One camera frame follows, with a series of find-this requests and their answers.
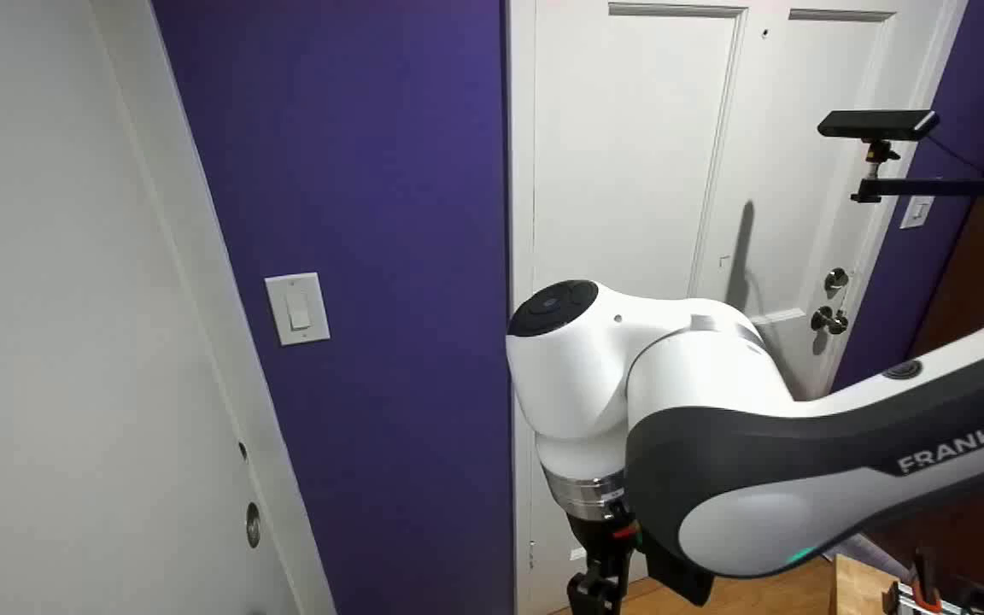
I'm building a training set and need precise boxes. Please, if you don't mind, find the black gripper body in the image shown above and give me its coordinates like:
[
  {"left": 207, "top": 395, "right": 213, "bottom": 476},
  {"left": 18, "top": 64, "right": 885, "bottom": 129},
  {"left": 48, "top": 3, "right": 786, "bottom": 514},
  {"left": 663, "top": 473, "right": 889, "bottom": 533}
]
[{"left": 564, "top": 514, "right": 647, "bottom": 615}]

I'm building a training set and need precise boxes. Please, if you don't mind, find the red and black clamp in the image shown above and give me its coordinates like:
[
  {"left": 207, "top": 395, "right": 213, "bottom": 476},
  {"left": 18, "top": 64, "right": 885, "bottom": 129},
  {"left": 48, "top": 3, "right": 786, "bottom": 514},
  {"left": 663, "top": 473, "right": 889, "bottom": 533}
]
[{"left": 881, "top": 550, "right": 984, "bottom": 615}]

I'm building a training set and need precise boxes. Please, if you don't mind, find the white panelled door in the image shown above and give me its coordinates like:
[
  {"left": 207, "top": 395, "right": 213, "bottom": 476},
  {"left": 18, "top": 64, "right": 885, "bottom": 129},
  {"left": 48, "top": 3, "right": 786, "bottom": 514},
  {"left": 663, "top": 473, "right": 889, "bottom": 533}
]
[{"left": 507, "top": 0, "right": 971, "bottom": 615}]

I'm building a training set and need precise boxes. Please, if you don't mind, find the brown wooden cabinet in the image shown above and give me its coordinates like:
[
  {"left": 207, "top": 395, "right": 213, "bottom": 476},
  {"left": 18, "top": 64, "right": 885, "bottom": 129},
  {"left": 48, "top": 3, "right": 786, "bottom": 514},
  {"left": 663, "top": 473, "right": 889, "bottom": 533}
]
[{"left": 912, "top": 79, "right": 984, "bottom": 355}]

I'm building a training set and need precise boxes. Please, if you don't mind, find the plain white door with holes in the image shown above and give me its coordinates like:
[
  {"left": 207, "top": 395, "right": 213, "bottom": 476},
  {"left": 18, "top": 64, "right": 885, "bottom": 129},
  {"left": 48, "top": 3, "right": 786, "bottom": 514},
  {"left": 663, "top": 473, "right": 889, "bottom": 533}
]
[{"left": 0, "top": 0, "right": 336, "bottom": 615}]

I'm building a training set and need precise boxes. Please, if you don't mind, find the white rocker light switch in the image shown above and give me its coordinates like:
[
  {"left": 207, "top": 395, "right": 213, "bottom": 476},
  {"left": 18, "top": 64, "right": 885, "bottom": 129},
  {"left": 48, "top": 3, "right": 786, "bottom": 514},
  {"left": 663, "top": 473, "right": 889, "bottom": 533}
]
[{"left": 265, "top": 271, "right": 336, "bottom": 347}]

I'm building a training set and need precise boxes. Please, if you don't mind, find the small white wall plate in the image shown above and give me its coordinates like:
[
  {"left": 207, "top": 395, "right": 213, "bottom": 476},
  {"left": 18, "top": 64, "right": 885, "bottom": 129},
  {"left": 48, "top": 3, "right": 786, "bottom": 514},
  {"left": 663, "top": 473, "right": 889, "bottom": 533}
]
[{"left": 900, "top": 192, "right": 938, "bottom": 232}]

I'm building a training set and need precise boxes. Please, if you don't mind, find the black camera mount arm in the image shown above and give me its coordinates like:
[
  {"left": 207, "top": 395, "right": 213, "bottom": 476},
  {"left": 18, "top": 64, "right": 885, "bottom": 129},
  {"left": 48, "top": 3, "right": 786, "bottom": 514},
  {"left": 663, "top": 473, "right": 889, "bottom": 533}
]
[{"left": 849, "top": 134, "right": 984, "bottom": 208}]

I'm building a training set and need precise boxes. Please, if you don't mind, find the black stereo camera bar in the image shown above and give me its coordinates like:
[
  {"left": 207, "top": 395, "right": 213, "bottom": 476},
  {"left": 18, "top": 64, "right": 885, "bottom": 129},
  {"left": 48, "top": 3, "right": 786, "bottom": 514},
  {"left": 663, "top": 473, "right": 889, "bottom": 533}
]
[{"left": 817, "top": 106, "right": 945, "bottom": 148}]

